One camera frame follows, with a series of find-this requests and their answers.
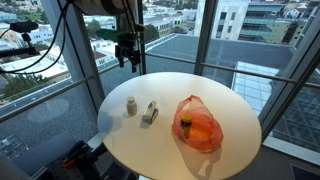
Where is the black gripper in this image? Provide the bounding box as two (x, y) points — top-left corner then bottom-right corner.
(114, 32), (142, 74)

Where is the yellow capped dark bottle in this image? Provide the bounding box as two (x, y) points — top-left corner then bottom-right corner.
(180, 113), (193, 140)

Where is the white and blue carton box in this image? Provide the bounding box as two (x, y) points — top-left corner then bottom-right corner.
(141, 100), (160, 125)

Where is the black external camera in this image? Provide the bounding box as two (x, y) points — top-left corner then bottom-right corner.
(9, 20), (40, 34)

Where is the orange plastic bag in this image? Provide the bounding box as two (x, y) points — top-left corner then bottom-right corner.
(171, 94), (225, 154)

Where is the grey window handrail bar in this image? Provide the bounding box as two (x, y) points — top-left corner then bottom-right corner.
(0, 75), (96, 124)
(145, 52), (320, 89)

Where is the grey window mullion post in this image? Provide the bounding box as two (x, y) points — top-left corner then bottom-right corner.
(193, 0), (219, 76)

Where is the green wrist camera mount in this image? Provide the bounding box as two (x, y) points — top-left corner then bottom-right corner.
(95, 28), (130, 43)

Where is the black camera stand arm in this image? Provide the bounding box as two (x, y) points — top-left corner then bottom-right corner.
(0, 32), (41, 59)

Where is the beige wrist camera module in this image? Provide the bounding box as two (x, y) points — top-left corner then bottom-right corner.
(134, 23), (148, 34)

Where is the small white pill bottle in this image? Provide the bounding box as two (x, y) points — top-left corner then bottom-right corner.
(126, 96), (138, 117)

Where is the round white table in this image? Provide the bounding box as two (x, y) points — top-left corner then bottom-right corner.
(96, 71), (263, 180)

